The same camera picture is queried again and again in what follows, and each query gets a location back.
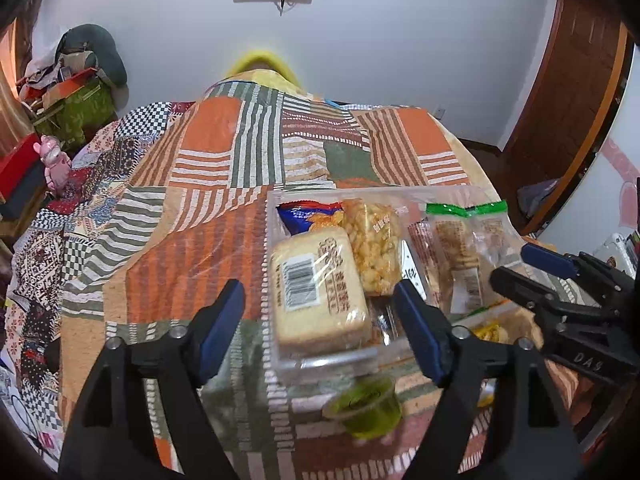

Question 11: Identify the white appliance with stickers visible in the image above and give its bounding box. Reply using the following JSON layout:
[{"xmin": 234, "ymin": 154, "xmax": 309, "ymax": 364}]
[{"xmin": 595, "ymin": 232, "xmax": 640, "ymax": 277}]

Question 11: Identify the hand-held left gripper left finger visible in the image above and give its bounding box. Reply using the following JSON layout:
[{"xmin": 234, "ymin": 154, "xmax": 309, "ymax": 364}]
[{"xmin": 59, "ymin": 279, "xmax": 247, "ymax": 480}]

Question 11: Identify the clear plastic container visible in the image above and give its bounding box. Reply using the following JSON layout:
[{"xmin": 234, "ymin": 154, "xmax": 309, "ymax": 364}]
[{"xmin": 264, "ymin": 185, "xmax": 522, "ymax": 387}]

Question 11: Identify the green topped biscuit packet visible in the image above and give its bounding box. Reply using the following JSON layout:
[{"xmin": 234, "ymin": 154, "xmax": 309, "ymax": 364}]
[{"xmin": 474, "ymin": 200, "xmax": 509, "ymax": 271}]

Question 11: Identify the pink wall sticker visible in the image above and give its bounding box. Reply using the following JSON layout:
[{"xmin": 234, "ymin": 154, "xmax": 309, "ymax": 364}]
[{"xmin": 599, "ymin": 137, "xmax": 640, "ymax": 227}]

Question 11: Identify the yellow green snack packet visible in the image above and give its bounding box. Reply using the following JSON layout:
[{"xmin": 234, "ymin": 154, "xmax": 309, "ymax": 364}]
[{"xmin": 470, "ymin": 322, "xmax": 507, "ymax": 344}]

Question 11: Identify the checkered patchwork quilt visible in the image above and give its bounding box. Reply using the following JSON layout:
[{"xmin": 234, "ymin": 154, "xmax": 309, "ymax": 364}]
[{"xmin": 0, "ymin": 100, "xmax": 202, "ymax": 442}]

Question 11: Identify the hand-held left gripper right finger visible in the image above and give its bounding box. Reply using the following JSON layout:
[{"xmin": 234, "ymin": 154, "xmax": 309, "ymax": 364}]
[{"xmin": 391, "ymin": 277, "xmax": 583, "ymax": 480}]

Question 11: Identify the red white label snack packet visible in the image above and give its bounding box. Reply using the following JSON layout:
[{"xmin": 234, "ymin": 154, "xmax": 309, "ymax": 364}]
[{"xmin": 397, "ymin": 219, "xmax": 443, "ymax": 312}]

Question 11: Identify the long clear biscuit packet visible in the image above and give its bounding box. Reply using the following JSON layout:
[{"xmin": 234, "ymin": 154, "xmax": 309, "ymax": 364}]
[{"xmin": 425, "ymin": 201, "xmax": 482, "ymax": 307}]

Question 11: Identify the grey curved pillow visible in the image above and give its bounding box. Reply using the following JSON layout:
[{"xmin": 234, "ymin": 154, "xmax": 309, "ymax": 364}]
[{"xmin": 56, "ymin": 23, "xmax": 129, "ymax": 89}]

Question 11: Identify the dark cloth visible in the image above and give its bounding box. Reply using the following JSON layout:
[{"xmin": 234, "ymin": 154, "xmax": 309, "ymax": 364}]
[{"xmin": 517, "ymin": 180, "xmax": 559, "ymax": 222}]

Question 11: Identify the cream bread cake packet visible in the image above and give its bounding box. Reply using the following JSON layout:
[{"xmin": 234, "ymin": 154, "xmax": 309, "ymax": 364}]
[{"xmin": 269, "ymin": 227, "xmax": 374, "ymax": 359}]

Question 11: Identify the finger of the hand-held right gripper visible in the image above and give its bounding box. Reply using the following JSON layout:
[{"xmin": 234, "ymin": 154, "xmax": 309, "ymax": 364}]
[
  {"xmin": 491, "ymin": 265, "xmax": 622, "ymax": 332},
  {"xmin": 520, "ymin": 243, "xmax": 639, "ymax": 302}
]

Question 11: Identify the pile of clothes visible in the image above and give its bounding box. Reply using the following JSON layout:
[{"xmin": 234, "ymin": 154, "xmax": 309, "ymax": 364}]
[{"xmin": 17, "ymin": 52, "xmax": 101, "ymax": 107}]

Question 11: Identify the yellow foam tube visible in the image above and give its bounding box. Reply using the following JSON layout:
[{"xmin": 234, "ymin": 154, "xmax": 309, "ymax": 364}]
[{"xmin": 222, "ymin": 47, "xmax": 306, "ymax": 87}]

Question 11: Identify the crispy rice snack packet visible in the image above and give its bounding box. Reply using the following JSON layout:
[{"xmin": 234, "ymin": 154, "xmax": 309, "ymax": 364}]
[{"xmin": 342, "ymin": 198, "xmax": 404, "ymax": 297}]

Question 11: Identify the blue cracker packet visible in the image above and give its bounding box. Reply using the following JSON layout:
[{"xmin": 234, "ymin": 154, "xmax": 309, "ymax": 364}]
[{"xmin": 276, "ymin": 200, "xmax": 346, "ymax": 237}]

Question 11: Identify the striped pink brown curtain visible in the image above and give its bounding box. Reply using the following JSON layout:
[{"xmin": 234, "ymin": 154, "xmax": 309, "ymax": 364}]
[{"xmin": 0, "ymin": 10, "xmax": 36, "ymax": 141}]

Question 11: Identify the orange striped patchwork blanket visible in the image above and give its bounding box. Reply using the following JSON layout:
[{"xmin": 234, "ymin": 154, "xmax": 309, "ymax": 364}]
[{"xmin": 59, "ymin": 67, "xmax": 601, "ymax": 480}]

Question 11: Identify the green jelly cup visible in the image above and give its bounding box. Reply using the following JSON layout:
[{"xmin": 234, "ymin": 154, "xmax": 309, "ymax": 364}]
[{"xmin": 322, "ymin": 376, "xmax": 404, "ymax": 441}]

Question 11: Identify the wooden door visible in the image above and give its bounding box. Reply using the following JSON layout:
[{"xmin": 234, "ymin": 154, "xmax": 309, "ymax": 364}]
[{"xmin": 502, "ymin": 0, "xmax": 632, "ymax": 235}]

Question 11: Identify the red box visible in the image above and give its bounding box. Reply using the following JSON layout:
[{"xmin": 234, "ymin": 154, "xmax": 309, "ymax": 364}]
[{"xmin": 0, "ymin": 132, "xmax": 49, "ymax": 222}]

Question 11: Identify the green patterned bag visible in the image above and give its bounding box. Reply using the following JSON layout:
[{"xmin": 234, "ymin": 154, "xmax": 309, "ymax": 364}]
[{"xmin": 32, "ymin": 80, "xmax": 119, "ymax": 149}]

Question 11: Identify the pink plush toy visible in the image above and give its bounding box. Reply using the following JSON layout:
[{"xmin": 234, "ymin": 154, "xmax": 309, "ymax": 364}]
[{"xmin": 32, "ymin": 135, "xmax": 72, "ymax": 192}]

